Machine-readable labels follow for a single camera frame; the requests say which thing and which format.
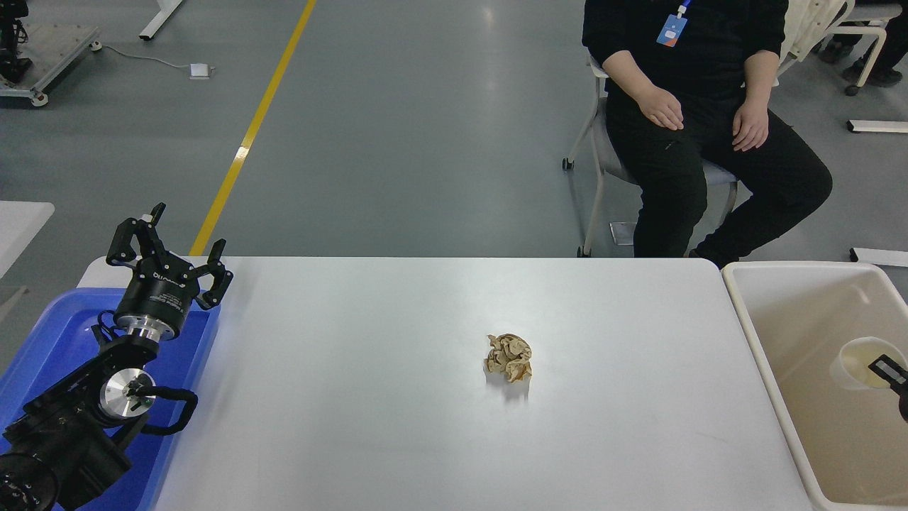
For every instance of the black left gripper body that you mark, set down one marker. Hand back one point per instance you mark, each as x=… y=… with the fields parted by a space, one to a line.
x=159 y=294

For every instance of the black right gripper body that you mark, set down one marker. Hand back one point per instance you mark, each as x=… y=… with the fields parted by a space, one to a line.
x=904 y=406

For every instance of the white paper cup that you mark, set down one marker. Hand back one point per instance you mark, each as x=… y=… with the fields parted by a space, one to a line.
x=851 y=365

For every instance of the tan paper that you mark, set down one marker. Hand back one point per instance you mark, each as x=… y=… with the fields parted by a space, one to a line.
x=508 y=358

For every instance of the person's right forearm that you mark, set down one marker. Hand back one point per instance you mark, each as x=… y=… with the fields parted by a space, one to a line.
x=628 y=74

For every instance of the person's left forearm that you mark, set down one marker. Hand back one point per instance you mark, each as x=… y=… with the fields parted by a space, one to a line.
x=760 y=78

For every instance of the person's left hand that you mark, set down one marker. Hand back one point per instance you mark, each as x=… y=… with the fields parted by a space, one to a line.
x=750 y=128

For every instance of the person's right hand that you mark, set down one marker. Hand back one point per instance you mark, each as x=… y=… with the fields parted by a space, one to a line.
x=661 y=108

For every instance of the blue plastic tray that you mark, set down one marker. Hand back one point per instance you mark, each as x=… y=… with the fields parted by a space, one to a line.
x=57 y=333

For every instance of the large pale bin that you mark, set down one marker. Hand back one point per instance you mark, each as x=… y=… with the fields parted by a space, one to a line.
x=801 y=319

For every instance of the white floor bar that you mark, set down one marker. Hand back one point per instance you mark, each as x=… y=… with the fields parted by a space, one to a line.
x=883 y=257
x=879 y=126

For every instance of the white side table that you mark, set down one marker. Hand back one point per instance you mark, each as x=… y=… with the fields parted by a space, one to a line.
x=21 y=223

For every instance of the grey wheeled platform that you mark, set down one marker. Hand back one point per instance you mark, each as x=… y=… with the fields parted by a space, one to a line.
x=60 y=50

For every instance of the white table leg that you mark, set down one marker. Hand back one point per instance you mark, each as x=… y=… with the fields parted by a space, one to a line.
x=159 y=18

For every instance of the black machine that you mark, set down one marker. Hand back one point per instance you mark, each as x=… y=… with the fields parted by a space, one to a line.
x=10 y=42

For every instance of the person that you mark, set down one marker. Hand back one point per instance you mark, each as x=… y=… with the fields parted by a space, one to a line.
x=674 y=177
x=895 y=35

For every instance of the metal floor plate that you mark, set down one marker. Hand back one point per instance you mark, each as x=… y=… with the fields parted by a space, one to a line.
x=623 y=233

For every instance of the grey office chair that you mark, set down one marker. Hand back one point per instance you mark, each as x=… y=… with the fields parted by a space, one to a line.
x=610 y=160

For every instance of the white office chair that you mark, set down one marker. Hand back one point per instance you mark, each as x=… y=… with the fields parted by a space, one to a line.
x=809 y=28

